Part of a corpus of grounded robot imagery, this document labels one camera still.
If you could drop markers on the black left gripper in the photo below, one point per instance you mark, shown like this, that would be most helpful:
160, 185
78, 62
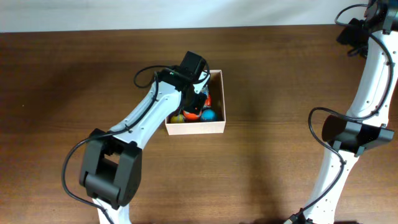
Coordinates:
199, 109

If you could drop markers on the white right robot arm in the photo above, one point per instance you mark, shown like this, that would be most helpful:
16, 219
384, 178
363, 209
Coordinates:
345, 137

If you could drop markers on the red toy ball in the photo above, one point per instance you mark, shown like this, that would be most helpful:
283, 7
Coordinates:
191, 117

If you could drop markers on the blue toy ball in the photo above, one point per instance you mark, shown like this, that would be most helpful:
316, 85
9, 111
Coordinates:
208, 116

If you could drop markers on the fire truck with yellow ladder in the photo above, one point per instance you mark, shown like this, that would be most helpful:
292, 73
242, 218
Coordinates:
207, 104

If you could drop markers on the yellow toy ball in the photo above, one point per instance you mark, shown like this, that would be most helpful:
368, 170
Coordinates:
177, 119

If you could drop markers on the pink cardboard box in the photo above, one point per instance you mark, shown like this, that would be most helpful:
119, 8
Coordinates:
216, 87

